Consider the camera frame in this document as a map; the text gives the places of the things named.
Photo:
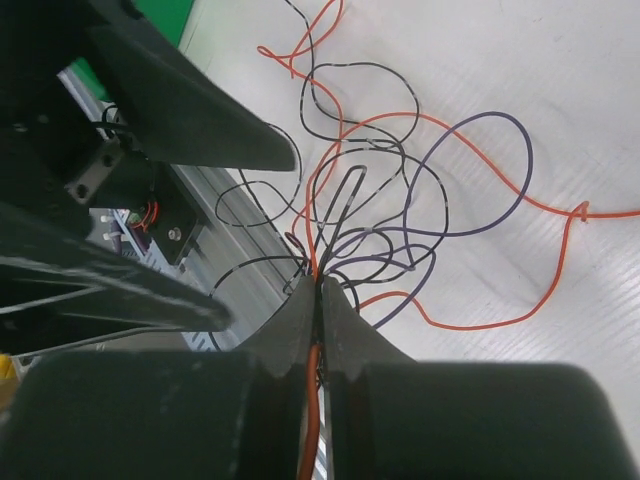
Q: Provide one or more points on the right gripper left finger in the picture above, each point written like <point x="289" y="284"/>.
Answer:
<point x="274" y="396"/>

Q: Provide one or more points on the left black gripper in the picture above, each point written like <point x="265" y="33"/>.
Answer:
<point x="175" y="112"/>

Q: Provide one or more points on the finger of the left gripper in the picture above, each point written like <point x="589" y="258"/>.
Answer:
<point x="58" y="290"/>

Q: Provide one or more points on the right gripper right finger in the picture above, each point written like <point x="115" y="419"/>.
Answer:
<point x="350" y="346"/>

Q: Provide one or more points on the green plastic tray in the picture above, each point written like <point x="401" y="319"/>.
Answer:
<point x="164" y="21"/>

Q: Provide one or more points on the white slotted cable duct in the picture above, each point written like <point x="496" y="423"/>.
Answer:
<point x="154" y="275"/>

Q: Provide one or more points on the aluminium mounting rail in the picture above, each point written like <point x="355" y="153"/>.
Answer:
<point x="231" y="232"/>

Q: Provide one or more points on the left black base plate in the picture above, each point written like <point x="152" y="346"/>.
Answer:
<point x="167" y="215"/>

